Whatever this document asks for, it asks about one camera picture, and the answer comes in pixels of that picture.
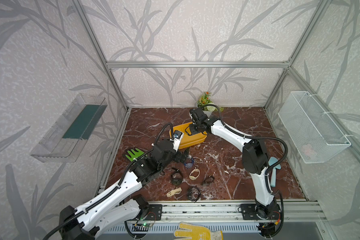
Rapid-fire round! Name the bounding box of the yellow plastic storage box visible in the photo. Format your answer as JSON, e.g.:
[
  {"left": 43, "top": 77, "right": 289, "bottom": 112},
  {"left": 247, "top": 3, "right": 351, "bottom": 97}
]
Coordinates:
[{"left": 170, "top": 122, "right": 207, "bottom": 151}]

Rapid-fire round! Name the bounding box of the silver chain watch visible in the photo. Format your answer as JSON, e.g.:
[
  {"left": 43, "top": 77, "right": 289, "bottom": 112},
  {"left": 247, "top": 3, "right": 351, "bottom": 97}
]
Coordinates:
[{"left": 194, "top": 157, "right": 204, "bottom": 164}]

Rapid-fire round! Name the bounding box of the black slim watch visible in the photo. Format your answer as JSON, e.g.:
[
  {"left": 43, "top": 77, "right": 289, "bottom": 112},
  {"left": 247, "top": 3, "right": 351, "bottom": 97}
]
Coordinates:
[{"left": 185, "top": 126, "right": 193, "bottom": 136}]

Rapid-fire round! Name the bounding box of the beige strap watch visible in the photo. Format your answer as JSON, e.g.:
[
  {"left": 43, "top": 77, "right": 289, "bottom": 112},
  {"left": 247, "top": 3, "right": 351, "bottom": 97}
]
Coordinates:
[{"left": 189, "top": 169, "right": 201, "bottom": 181}]

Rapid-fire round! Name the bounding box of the thin dark strap watch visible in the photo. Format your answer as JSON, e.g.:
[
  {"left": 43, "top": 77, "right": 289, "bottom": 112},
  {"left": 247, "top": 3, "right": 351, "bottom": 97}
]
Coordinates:
[{"left": 202, "top": 176, "right": 215, "bottom": 186}]

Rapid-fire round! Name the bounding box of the black rugged sport watch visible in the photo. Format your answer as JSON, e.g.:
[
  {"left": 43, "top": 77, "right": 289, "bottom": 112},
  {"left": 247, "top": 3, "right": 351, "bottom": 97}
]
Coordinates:
[{"left": 187, "top": 186, "right": 201, "bottom": 203}]

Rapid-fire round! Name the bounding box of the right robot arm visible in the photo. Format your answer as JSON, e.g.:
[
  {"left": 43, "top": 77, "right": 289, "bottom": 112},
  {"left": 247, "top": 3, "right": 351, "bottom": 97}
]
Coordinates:
[{"left": 189, "top": 107, "right": 289, "bottom": 219}]

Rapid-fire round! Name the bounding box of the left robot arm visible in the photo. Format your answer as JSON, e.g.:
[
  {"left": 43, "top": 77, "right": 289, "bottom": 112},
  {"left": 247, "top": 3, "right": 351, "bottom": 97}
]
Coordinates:
[{"left": 44, "top": 136, "right": 188, "bottom": 240}]

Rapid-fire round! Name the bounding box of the blue translucent watch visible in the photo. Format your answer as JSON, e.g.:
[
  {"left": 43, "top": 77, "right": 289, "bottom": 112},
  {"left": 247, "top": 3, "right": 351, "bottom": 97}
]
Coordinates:
[{"left": 184, "top": 157, "right": 195, "bottom": 169}]

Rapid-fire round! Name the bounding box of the black chunky watch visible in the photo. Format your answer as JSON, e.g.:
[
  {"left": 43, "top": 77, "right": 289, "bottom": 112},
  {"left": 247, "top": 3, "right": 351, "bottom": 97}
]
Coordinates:
[{"left": 171, "top": 168, "right": 183, "bottom": 186}]

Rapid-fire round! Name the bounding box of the potted artificial plant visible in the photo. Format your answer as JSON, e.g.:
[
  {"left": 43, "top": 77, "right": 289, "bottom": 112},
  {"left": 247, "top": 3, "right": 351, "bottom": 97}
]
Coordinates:
[{"left": 197, "top": 92, "right": 218, "bottom": 117}]

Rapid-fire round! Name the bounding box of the green work glove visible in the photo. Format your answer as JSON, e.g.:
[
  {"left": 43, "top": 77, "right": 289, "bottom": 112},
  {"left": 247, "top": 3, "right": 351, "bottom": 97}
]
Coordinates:
[{"left": 125, "top": 148, "right": 144, "bottom": 162}]

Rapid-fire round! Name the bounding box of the yellow dotted work glove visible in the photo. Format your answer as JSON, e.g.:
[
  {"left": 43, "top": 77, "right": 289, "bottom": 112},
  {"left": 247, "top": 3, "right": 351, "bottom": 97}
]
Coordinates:
[{"left": 174, "top": 222, "right": 224, "bottom": 240}]

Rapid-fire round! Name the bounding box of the teal garden trowel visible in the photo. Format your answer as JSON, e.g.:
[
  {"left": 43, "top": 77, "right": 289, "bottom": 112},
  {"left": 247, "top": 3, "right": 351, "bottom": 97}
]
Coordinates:
[{"left": 269, "top": 157, "right": 281, "bottom": 188}]

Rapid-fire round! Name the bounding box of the cream flat strap watch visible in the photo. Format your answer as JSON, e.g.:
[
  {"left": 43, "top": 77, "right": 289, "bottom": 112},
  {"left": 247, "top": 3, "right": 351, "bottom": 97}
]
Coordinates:
[{"left": 166, "top": 187, "right": 182, "bottom": 198}]

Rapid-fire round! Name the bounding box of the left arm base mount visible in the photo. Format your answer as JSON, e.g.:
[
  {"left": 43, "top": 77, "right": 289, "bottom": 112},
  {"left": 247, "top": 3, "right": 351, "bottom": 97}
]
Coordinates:
[{"left": 134, "top": 204, "right": 163, "bottom": 222}]

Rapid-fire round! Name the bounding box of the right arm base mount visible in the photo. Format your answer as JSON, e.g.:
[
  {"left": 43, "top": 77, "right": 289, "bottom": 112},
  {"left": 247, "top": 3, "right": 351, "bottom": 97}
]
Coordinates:
[{"left": 238, "top": 204, "right": 282, "bottom": 221}]

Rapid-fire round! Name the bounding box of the clear acrylic wall shelf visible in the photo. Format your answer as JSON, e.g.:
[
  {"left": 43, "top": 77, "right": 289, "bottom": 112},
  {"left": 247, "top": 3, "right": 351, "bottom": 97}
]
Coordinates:
[{"left": 30, "top": 94, "right": 108, "bottom": 163}]

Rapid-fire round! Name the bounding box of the white wire basket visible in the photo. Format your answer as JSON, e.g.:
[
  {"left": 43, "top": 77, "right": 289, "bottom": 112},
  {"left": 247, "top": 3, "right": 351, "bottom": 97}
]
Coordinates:
[{"left": 278, "top": 91, "right": 351, "bottom": 164}]

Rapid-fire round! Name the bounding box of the aluminium front rail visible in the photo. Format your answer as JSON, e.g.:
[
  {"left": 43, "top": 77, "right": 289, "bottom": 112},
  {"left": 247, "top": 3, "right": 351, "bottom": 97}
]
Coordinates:
[{"left": 77, "top": 200, "right": 328, "bottom": 224}]

